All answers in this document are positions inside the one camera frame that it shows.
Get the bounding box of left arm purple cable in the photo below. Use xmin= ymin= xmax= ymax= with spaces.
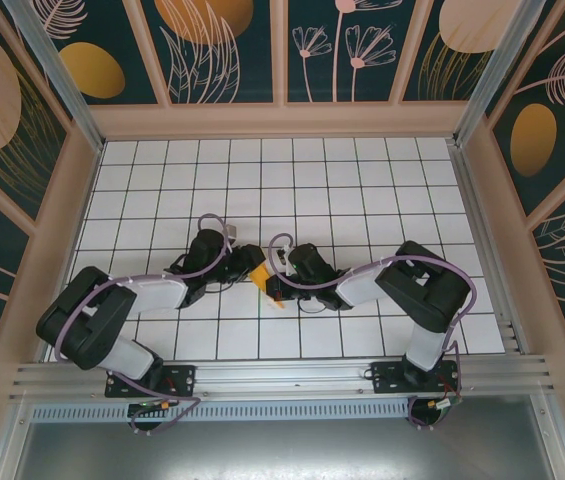
xmin=53 ymin=213 xmax=236 ymax=436

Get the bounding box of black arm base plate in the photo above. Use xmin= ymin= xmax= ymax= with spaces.
xmin=369 ymin=359 xmax=463 ymax=396
xmin=104 ymin=362 xmax=198 ymax=399

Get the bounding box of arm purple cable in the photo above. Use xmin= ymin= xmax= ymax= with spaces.
xmin=267 ymin=232 xmax=478 ymax=431
xmin=53 ymin=213 xmax=236 ymax=436

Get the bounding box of grey slotted cable duct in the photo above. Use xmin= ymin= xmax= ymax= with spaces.
xmin=29 ymin=397 xmax=413 ymax=421

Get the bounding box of grey metal sheet panel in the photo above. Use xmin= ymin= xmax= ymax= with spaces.
xmin=0 ymin=417 xmax=565 ymax=480

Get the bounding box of orange paper sheet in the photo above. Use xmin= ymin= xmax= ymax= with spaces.
xmin=246 ymin=262 xmax=286 ymax=309

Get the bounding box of aluminium side rail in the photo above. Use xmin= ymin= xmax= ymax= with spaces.
xmin=449 ymin=142 xmax=533 ymax=356

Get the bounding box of small controller circuit board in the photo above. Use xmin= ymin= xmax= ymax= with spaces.
xmin=424 ymin=394 xmax=463 ymax=416
xmin=126 ymin=397 xmax=183 ymax=419

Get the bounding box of aluminium mounting rail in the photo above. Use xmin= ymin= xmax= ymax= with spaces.
xmin=9 ymin=354 xmax=558 ymax=401

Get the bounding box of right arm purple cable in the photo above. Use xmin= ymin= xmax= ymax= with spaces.
xmin=267 ymin=232 xmax=478 ymax=431

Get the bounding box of aluminium frame post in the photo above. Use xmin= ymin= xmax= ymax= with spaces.
xmin=1 ymin=0 xmax=106 ymax=154
xmin=451 ymin=0 xmax=548 ymax=146

